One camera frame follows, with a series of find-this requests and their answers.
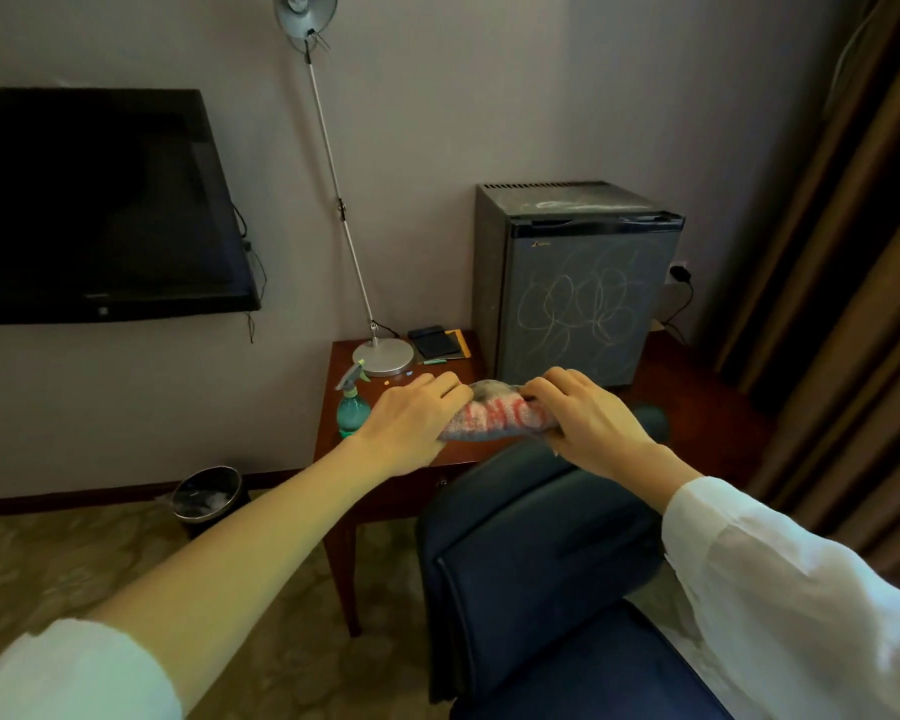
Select person's right hand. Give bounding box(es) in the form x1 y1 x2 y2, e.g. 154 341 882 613
521 366 659 488

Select person's left hand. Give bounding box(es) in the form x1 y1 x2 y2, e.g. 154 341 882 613
354 370 474 481

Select grey and pink cloth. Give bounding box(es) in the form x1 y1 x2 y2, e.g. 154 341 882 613
438 379 558 444

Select person's right forearm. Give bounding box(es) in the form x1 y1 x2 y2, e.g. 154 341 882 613
630 440 900 720

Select person's left forearm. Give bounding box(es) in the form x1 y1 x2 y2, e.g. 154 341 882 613
0 436 391 720

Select black notebook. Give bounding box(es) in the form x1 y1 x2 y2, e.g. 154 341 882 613
407 325 460 361

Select orange notepad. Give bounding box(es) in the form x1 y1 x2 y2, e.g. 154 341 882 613
418 328 473 363

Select silver desk lamp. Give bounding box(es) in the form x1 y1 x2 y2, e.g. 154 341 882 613
272 0 416 379

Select grey mini fridge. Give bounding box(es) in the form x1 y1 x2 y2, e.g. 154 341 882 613
471 180 686 390

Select green spray bottle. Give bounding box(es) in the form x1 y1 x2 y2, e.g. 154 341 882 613
334 360 375 442

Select dark wooden desk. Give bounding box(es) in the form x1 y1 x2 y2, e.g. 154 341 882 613
312 331 768 640

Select blue upholstered chair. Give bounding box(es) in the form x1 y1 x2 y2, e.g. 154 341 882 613
415 403 738 720

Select black waste bin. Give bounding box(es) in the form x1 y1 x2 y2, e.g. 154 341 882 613
169 465 252 540

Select brown curtain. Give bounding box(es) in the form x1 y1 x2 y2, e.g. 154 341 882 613
711 0 900 602

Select black fridge plug and cable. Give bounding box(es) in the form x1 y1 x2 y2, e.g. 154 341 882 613
648 263 696 343

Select black television cable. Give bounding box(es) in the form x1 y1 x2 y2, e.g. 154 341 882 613
231 205 270 345

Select black wall-mounted television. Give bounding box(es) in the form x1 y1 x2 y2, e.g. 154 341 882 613
0 86 263 328

